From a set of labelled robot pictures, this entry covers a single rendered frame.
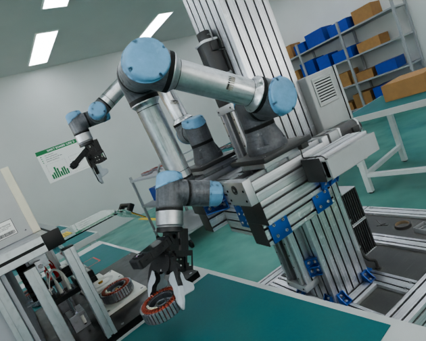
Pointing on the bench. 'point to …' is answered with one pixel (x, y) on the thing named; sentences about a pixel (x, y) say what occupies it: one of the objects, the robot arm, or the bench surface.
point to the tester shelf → (22, 252)
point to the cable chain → (27, 285)
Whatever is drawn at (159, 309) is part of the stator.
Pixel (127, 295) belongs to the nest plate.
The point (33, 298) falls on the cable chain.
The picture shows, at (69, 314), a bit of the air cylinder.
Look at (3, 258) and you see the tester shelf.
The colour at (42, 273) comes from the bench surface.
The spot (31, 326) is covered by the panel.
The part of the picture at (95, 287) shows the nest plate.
